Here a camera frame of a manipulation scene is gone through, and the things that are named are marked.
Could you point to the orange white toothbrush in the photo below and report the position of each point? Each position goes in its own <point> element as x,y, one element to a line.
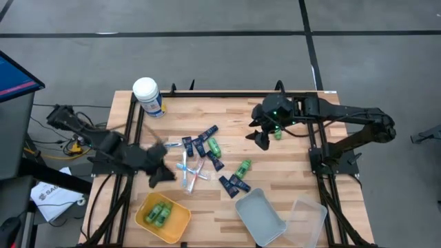
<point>193,182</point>

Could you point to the light grey plastic tray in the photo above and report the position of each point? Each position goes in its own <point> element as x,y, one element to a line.
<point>260,218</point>

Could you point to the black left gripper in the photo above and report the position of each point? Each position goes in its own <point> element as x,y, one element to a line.
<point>151,163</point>

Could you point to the dark blue toothpaste tube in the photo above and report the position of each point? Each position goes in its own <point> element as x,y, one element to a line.
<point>187,146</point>
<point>198,147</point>
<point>208,133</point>
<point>240,183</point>
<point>228,186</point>
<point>215,160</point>

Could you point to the yellow plastic tray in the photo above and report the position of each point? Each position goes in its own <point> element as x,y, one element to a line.
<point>175,224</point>

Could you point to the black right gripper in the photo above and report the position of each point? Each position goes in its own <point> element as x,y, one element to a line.
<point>277,106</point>

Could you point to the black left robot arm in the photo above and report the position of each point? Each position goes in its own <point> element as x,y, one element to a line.
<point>113,151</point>

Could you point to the white wipes canister blue label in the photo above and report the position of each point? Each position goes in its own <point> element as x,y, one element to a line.
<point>146,90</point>

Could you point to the white printed paper sheet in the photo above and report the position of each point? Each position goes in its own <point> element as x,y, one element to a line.
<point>51,203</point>

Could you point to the black stand beam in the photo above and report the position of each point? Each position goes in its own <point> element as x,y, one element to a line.
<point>51,175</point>

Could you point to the monitor with blue screen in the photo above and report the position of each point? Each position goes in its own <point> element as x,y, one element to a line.
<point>13,77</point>

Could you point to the black computer mouse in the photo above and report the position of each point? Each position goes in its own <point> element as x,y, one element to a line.
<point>8,230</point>

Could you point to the small green bottle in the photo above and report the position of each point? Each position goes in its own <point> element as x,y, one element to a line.
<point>154,213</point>
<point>278,134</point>
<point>214,147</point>
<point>163,216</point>
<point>243,169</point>

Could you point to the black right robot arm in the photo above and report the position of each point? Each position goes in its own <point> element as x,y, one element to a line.
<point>344,113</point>

